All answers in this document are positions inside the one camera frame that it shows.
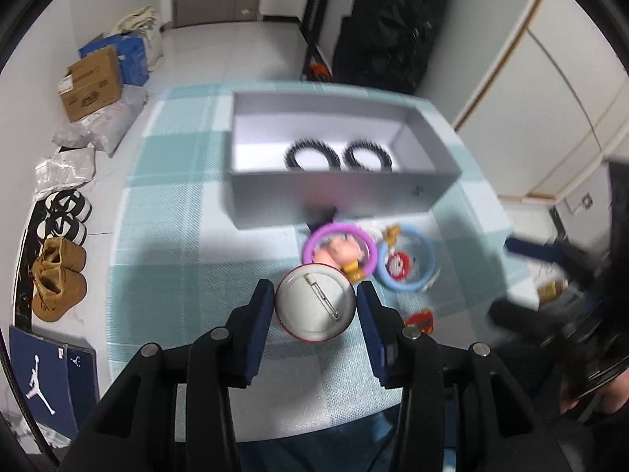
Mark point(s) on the blue printed box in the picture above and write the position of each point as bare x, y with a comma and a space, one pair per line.
135, 61

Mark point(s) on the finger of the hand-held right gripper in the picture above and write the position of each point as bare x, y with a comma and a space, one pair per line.
516, 317
530, 250

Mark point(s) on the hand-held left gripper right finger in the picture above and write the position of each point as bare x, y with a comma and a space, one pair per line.
373, 334

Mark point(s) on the round white pin badge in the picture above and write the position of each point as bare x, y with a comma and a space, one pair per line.
314, 307

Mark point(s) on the navy shoe box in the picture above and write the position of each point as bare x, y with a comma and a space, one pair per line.
34, 378

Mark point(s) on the large black bag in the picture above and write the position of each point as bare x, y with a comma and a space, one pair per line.
393, 34

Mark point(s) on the teal checked tablecloth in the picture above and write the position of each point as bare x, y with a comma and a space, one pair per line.
196, 255

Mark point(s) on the cream canvas bag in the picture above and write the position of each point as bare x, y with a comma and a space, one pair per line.
142, 19

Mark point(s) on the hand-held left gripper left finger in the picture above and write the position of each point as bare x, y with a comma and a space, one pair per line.
260, 324

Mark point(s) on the small orange object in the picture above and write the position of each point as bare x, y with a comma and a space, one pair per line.
320, 71

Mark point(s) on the small white plastic bag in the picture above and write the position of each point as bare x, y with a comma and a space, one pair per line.
64, 169

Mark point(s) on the white wardrobe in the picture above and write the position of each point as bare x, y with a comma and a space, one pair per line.
565, 108

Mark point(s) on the brown cardboard box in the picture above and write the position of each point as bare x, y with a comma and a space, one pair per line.
91, 83

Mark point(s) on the large white plastic bag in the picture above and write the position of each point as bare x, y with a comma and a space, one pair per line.
98, 128

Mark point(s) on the red charm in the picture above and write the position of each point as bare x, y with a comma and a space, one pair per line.
398, 265
420, 322

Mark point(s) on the person's dark clothing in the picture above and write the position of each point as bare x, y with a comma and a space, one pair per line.
589, 447

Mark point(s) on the grey cardboard box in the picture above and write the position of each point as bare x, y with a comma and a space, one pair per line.
344, 201

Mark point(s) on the wall outlet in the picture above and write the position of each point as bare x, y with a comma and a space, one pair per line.
585, 201

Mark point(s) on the brown suede shoe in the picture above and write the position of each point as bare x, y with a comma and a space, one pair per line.
61, 253
54, 295

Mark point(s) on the black coat rack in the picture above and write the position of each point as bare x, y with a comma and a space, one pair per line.
319, 10

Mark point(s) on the small yellow charm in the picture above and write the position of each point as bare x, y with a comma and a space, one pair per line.
553, 291

